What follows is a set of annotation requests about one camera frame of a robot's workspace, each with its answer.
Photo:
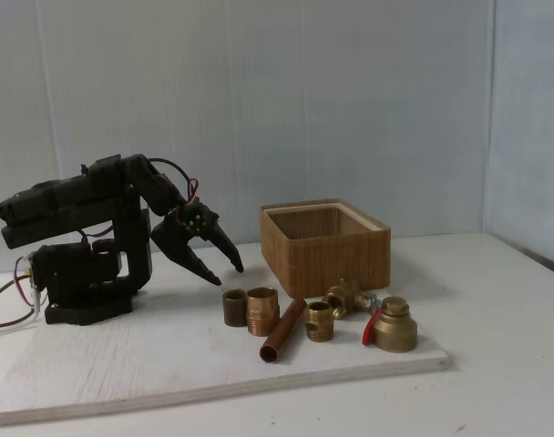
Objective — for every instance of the brass threaded nipple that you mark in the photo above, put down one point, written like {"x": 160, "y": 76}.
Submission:
{"x": 319, "y": 323}

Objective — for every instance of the stepped brass cap fitting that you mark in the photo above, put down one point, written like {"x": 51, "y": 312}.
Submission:
{"x": 395, "y": 330}

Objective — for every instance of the copper-toned threaded coupling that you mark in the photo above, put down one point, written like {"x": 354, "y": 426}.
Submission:
{"x": 262, "y": 314}

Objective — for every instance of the short dark brass sleeve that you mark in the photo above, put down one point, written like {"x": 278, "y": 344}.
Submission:
{"x": 234, "y": 309}

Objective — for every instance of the copper pipe piece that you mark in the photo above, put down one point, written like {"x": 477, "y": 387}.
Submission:
{"x": 284, "y": 330}

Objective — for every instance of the slatted wooden box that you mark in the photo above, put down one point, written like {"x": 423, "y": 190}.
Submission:
{"x": 331, "y": 264}

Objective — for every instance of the white plywood board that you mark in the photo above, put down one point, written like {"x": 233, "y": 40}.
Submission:
{"x": 145, "y": 364}

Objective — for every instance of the white motor controller board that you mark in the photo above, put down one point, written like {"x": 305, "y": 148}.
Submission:
{"x": 29, "y": 273}

